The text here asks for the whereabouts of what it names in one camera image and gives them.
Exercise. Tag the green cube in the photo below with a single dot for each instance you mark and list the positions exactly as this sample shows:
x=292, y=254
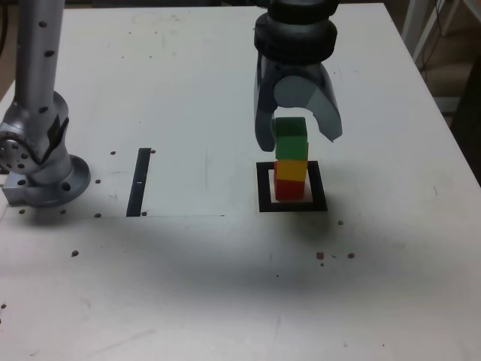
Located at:
x=291, y=146

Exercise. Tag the white metal frame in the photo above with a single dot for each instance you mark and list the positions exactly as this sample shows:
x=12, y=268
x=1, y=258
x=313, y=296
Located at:
x=409, y=19

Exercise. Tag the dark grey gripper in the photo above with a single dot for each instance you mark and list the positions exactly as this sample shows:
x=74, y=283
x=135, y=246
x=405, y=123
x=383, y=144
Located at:
x=297, y=69

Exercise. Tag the red cube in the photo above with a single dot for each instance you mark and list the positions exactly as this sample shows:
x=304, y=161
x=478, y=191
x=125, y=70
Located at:
x=289, y=192

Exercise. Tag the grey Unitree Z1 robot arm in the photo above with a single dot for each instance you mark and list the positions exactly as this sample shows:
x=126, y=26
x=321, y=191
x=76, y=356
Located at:
x=37, y=94

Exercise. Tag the black tape square outline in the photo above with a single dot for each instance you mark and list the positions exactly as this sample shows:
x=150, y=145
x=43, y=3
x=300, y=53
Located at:
x=263, y=195

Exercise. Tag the black tape strip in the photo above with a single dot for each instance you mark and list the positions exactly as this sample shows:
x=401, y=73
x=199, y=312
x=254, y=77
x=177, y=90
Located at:
x=137, y=188

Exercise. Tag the yellow cube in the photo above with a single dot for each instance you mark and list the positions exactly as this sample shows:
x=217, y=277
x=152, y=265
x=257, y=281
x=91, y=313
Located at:
x=291, y=171

